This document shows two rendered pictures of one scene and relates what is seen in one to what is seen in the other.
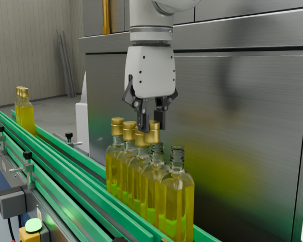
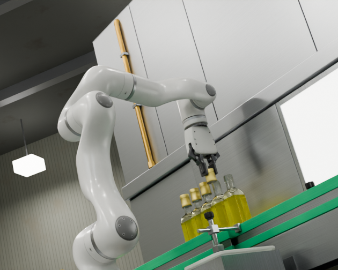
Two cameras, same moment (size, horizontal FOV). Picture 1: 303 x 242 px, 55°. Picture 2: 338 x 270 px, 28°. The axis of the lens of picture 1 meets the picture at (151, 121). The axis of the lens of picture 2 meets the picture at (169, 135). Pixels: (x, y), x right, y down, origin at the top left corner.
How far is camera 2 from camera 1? 1.76 m
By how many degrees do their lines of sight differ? 33
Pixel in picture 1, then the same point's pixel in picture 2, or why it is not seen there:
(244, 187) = (276, 191)
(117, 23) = (160, 154)
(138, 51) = (190, 129)
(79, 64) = not seen: outside the picture
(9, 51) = not seen: outside the picture
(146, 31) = (192, 119)
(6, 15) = not seen: outside the picture
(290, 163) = (288, 158)
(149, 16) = (192, 111)
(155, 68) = (202, 137)
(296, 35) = (266, 99)
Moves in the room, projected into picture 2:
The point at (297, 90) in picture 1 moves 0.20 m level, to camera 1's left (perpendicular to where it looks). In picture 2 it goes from (276, 121) to (217, 135)
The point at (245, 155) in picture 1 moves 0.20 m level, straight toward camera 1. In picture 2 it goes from (269, 172) to (257, 158)
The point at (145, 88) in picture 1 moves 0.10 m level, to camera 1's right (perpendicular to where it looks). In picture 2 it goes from (200, 147) to (228, 140)
